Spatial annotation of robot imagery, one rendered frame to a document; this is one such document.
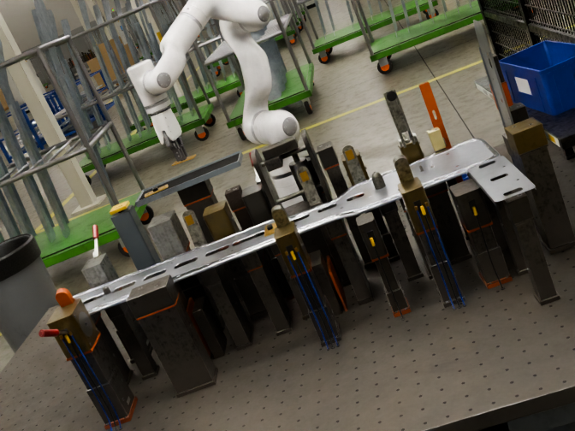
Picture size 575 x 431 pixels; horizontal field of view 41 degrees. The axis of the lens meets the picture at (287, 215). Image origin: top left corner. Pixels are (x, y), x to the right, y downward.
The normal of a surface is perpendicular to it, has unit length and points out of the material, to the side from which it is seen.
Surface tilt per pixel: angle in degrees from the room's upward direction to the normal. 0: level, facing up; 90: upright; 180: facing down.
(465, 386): 0
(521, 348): 0
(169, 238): 90
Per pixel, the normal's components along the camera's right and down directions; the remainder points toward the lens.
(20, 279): 0.63, 0.06
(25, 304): 0.46, 0.17
